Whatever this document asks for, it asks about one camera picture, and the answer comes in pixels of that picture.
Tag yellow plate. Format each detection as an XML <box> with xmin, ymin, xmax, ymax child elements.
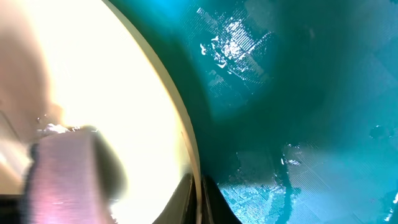
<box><xmin>1</xmin><ymin>1</ymin><xmax>202</xmax><ymax>223</ymax></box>

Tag dark green scrub sponge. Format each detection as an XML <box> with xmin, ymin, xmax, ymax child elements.
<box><xmin>20</xmin><ymin>126</ymin><xmax>127</xmax><ymax>224</ymax></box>

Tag large teal serving tray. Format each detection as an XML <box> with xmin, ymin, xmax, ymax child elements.
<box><xmin>113</xmin><ymin>0</ymin><xmax>397</xmax><ymax>224</ymax></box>

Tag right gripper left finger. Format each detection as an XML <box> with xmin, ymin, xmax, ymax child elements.
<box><xmin>153</xmin><ymin>173</ymin><xmax>197</xmax><ymax>224</ymax></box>

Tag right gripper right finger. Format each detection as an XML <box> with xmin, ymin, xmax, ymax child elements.
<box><xmin>201</xmin><ymin>175</ymin><xmax>242</xmax><ymax>224</ymax></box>

